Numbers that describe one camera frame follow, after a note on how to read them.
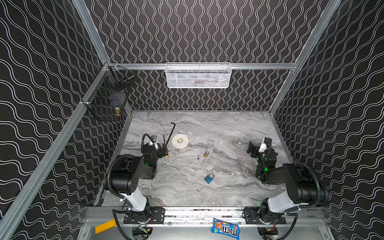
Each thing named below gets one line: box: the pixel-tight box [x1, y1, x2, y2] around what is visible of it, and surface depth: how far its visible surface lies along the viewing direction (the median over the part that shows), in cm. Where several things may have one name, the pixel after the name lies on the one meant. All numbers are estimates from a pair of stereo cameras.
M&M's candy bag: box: [212, 217, 241, 240], surface depth 72 cm
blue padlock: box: [204, 173, 215, 184], surface depth 87 cm
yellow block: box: [95, 219, 116, 234], surface depth 72 cm
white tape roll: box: [171, 133, 189, 149], surface depth 105 cm
